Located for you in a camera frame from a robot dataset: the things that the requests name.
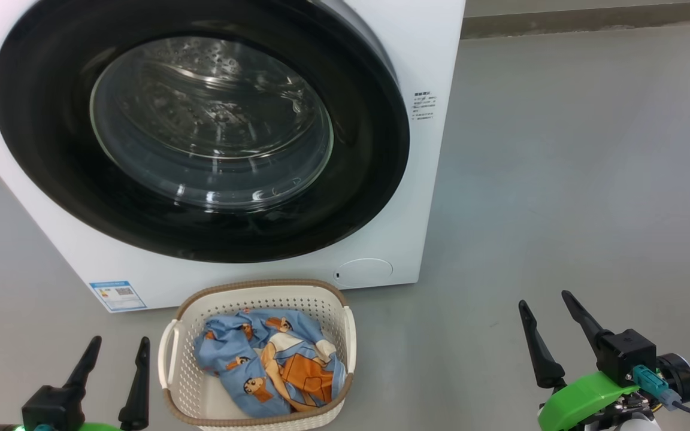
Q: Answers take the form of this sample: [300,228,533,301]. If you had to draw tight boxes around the black round glass machine door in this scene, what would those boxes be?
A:
[0,0,410,264]

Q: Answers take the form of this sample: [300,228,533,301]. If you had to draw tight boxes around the white front-load washing machine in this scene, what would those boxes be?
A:
[0,0,467,313]

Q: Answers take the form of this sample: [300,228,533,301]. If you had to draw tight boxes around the blue energy label sticker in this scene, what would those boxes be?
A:
[89,280,147,312]

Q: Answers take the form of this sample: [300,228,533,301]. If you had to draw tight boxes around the grey wall baseboard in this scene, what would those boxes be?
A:
[461,1,690,40]

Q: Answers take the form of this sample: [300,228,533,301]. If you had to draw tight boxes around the cream perforated laundry basket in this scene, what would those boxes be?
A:
[158,279,358,431]

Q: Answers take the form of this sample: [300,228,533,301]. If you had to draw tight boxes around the teal right camera connector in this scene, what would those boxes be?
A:
[632,364,681,411]

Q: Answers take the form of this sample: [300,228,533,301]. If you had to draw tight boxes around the small black text sticker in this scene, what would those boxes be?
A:
[412,91,438,122]

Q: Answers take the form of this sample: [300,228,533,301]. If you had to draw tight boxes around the blue cartoon print garment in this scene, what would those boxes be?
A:
[194,309,347,418]

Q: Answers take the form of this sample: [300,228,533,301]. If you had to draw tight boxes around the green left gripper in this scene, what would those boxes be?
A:
[0,336,150,431]

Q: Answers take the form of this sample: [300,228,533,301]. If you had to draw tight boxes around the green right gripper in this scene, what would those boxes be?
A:
[518,290,690,431]

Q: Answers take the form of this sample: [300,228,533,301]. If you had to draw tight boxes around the round white filter cover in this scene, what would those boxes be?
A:
[334,258,394,288]

